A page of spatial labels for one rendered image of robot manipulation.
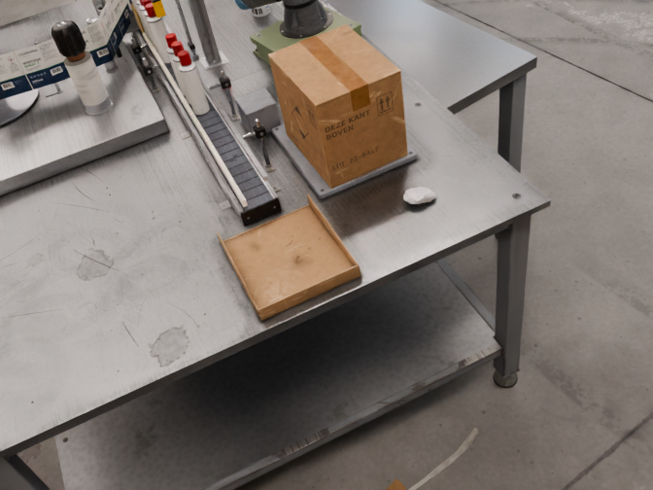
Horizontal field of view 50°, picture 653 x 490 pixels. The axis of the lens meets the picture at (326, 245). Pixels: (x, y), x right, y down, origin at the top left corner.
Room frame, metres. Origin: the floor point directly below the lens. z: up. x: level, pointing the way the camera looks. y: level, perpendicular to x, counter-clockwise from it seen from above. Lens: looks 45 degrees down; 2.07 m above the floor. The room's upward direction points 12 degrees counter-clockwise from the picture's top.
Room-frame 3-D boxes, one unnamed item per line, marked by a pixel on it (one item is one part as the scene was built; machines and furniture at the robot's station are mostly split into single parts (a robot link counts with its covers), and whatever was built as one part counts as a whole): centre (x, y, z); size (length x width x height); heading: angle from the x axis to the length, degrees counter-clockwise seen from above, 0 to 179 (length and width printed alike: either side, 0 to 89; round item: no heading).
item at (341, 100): (1.61, -0.11, 0.99); 0.30 x 0.24 x 0.27; 18
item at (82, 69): (2.03, 0.63, 1.03); 0.09 x 0.09 x 0.30
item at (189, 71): (1.88, 0.29, 0.98); 0.05 x 0.05 x 0.20
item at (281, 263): (1.23, 0.10, 0.85); 0.30 x 0.26 x 0.04; 16
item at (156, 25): (2.24, 0.40, 0.98); 0.05 x 0.05 x 0.20
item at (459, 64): (2.08, -0.17, 0.81); 0.90 x 0.90 x 0.04; 26
